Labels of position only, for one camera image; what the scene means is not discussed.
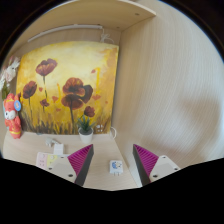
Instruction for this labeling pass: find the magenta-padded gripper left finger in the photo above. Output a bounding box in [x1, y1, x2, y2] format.
[46, 143, 95, 187]

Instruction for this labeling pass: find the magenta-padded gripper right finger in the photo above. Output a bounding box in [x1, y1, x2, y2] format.
[132, 143, 181, 187]

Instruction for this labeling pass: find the white charger block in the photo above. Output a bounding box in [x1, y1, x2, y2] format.
[109, 159, 125, 176]

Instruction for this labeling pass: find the small potted green plant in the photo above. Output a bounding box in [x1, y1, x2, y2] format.
[76, 115, 96, 145]

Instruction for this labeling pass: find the red plush toy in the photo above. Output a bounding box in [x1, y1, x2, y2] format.
[2, 92, 23, 140]

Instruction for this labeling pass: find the poppy flower painting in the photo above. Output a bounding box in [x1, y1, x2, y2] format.
[15, 41, 120, 136]

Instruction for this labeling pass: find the pink white flower bouquet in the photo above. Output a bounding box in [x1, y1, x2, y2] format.
[0, 54, 22, 101]

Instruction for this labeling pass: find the white light bar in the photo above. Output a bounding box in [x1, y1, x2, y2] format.
[27, 23, 105, 44]

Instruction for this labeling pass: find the wooden shelf unit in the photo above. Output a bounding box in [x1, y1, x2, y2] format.
[9, 0, 157, 34]

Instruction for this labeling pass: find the white plug with cable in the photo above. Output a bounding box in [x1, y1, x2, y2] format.
[44, 137, 63, 149]

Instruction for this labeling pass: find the white cable loop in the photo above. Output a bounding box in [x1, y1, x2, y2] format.
[109, 126, 119, 140]

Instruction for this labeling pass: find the white light bar cable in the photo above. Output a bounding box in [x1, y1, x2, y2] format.
[99, 28, 116, 45]

